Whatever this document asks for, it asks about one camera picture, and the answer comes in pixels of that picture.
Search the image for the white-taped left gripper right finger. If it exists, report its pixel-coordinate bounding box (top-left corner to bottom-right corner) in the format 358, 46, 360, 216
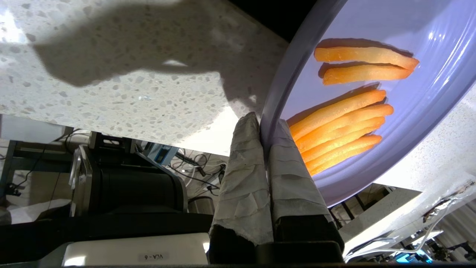
267, 118, 345, 263

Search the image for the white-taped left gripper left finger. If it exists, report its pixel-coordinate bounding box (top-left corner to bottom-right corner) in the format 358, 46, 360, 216
208, 112, 275, 264

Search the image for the purple plastic plate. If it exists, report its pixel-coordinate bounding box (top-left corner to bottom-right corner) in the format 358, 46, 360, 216
260, 0, 476, 208

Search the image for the blue and white box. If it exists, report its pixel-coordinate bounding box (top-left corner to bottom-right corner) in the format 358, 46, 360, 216
148, 143, 180, 166

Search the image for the black robot torso column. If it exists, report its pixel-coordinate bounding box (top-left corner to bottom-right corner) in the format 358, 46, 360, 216
70, 144, 189, 216

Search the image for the white labelled robot panel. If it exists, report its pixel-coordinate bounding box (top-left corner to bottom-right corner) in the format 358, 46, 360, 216
61, 233, 210, 267

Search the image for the black floor cable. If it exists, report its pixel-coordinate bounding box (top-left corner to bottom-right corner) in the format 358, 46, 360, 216
169, 149, 227, 196

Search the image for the dark metal frame table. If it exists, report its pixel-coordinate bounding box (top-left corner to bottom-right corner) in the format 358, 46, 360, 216
0, 126, 75, 198

